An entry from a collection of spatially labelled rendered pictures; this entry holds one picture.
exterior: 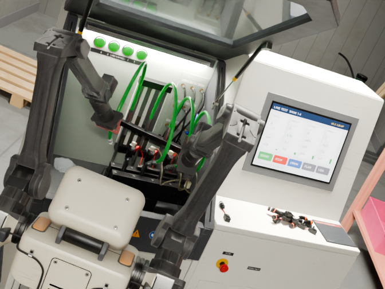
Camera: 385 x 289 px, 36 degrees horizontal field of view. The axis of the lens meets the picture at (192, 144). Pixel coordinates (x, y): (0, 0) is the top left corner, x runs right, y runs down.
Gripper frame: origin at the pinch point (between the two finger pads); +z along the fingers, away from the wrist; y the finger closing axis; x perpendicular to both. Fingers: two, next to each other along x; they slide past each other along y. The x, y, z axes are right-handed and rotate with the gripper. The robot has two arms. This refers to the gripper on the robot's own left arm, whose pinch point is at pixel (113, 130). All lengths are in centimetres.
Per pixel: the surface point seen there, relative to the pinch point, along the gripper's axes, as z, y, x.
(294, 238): 59, -65, -8
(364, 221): 271, -72, -123
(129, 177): 27.8, -0.8, 4.4
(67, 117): 24.7, 38.0, -9.5
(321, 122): 47, -57, -58
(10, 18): 250, 338, -196
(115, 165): 27.8, 7.7, 1.8
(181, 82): 28, 1, -45
